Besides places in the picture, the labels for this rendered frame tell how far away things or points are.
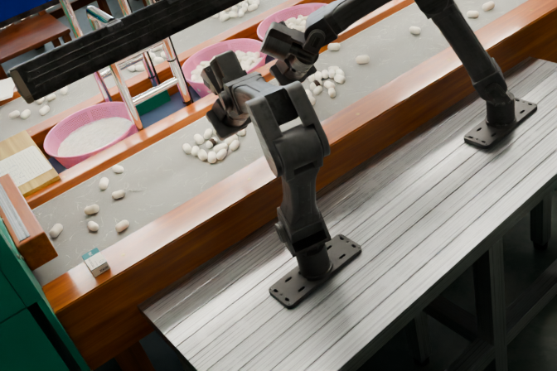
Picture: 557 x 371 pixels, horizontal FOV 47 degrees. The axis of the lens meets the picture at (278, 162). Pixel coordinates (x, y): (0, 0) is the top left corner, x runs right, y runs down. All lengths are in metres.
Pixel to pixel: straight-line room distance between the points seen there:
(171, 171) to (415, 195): 0.58
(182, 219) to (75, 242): 0.26
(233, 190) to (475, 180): 0.52
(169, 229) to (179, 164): 0.27
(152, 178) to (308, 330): 0.59
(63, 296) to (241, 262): 0.36
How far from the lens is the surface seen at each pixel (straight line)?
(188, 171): 1.56
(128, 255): 1.36
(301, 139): 0.98
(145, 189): 1.56
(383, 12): 2.03
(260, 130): 0.97
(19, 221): 1.43
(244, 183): 1.42
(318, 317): 1.23
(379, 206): 1.42
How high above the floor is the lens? 1.59
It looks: 35 degrees down
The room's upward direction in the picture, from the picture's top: 16 degrees counter-clockwise
